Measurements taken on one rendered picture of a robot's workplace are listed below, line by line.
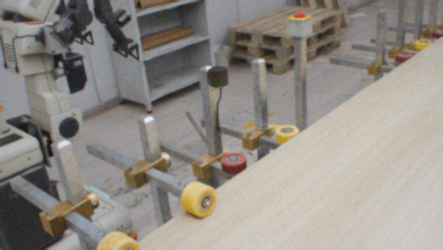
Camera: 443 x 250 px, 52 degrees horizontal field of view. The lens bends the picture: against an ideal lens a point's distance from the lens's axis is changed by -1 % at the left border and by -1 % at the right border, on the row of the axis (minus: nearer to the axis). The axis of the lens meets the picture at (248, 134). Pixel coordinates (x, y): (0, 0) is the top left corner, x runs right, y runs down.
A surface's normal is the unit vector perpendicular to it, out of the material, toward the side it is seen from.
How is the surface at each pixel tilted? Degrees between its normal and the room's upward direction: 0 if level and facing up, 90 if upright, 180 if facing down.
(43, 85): 90
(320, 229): 0
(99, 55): 90
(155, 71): 90
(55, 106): 90
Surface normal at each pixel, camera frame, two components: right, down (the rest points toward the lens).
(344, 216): -0.07, -0.89
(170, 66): 0.77, 0.24
